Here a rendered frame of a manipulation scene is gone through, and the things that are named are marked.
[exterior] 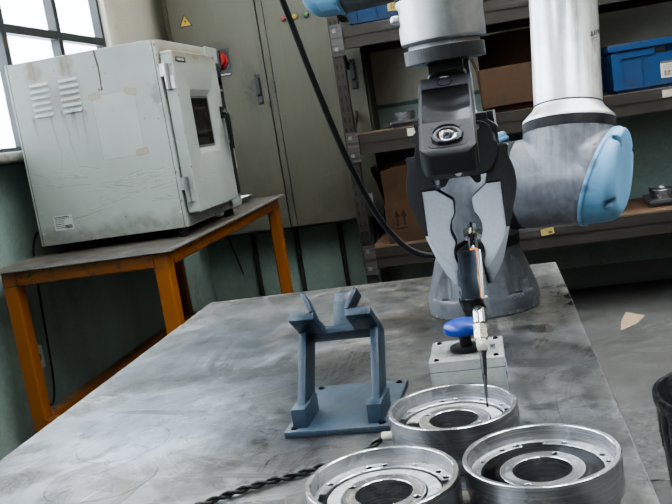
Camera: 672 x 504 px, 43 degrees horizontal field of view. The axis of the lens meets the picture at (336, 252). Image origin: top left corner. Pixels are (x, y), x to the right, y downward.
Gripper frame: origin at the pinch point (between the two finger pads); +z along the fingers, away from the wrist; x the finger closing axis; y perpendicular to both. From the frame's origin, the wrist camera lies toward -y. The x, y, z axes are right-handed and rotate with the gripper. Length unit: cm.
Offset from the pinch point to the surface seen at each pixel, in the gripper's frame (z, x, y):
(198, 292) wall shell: 66, 179, 351
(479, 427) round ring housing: 9.1, -0.1, -13.9
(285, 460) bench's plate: 12.9, 17.5, -8.8
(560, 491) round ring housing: 9.2, -5.6, -24.9
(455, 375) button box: 9.9, 3.0, 1.3
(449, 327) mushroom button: 5.9, 3.2, 3.5
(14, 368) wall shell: 50, 171, 169
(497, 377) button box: 10.5, -0.8, 1.4
